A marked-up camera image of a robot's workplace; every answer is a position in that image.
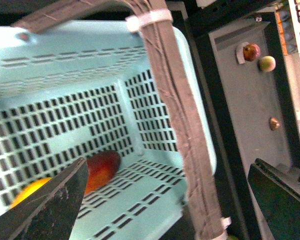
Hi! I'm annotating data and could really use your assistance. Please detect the white cable tie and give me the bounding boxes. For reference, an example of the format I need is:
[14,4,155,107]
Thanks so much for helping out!
[125,8,173,33]
[211,217,232,240]

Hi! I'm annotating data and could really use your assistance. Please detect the green peach fruit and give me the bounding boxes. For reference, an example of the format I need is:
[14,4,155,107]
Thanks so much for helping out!
[258,55,277,72]

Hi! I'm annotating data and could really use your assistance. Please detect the light green plastic basket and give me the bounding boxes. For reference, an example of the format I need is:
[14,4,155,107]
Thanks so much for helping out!
[0,19,218,240]

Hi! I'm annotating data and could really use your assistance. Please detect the brown fig fruit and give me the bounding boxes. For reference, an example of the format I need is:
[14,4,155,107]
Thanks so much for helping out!
[242,43,261,62]

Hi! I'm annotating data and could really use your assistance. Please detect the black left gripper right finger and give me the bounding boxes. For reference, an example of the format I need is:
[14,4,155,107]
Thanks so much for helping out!
[248,158,300,240]

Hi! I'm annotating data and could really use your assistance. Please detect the yellow lemon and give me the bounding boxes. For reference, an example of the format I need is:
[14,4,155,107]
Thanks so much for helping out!
[9,177,52,210]

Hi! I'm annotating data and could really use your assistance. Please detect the wooden display cabinet dark frame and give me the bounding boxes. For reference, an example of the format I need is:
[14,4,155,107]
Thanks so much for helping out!
[0,0,300,240]

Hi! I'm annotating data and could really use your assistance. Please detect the small brown fruit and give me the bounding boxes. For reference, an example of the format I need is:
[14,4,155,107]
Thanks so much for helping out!
[269,117,281,131]

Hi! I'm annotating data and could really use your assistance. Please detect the red mango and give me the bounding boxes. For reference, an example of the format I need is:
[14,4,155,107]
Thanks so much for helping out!
[84,150,121,195]

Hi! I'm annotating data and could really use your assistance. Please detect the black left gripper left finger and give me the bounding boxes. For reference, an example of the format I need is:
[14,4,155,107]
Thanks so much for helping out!
[0,158,89,240]

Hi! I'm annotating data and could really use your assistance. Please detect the brown basket handle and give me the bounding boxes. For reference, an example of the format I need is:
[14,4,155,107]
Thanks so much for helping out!
[10,0,228,240]

